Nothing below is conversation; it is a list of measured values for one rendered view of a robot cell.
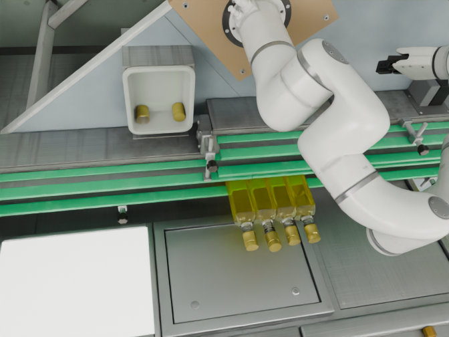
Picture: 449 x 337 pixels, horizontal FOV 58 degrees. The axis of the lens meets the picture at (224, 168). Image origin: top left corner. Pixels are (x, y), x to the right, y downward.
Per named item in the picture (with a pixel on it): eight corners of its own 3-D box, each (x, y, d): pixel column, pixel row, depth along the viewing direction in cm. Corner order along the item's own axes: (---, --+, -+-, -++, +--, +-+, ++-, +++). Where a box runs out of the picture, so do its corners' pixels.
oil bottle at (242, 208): (222, 171, 124) (235, 232, 112) (224, 159, 120) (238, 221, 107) (240, 170, 125) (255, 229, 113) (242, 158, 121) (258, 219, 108)
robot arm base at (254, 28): (207, 15, 87) (218, 59, 77) (249, -31, 80) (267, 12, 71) (254, 51, 96) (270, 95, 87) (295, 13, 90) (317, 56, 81)
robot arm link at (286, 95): (238, 73, 81) (255, 131, 71) (280, 21, 73) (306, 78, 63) (273, 89, 86) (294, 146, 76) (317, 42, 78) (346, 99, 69)
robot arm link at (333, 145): (325, 205, 67) (405, 146, 58) (245, 97, 73) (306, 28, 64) (347, 192, 75) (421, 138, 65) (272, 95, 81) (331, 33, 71)
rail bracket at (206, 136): (198, 159, 117) (204, 194, 109) (201, 118, 104) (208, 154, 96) (208, 158, 118) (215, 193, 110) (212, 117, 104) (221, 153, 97)
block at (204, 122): (194, 137, 120) (198, 155, 116) (196, 114, 112) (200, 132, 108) (206, 136, 120) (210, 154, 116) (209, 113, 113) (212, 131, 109)
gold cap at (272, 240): (264, 240, 109) (268, 253, 106) (265, 231, 107) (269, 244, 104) (276, 239, 110) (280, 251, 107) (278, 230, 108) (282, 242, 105)
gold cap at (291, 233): (282, 232, 112) (286, 246, 109) (285, 225, 109) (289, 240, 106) (294, 231, 112) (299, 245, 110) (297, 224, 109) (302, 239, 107)
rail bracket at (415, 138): (395, 122, 121) (415, 156, 113) (406, 104, 116) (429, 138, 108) (407, 122, 122) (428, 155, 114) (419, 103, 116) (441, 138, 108)
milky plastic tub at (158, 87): (128, 113, 116) (129, 136, 111) (120, 47, 98) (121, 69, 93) (188, 110, 119) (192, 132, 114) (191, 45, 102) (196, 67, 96)
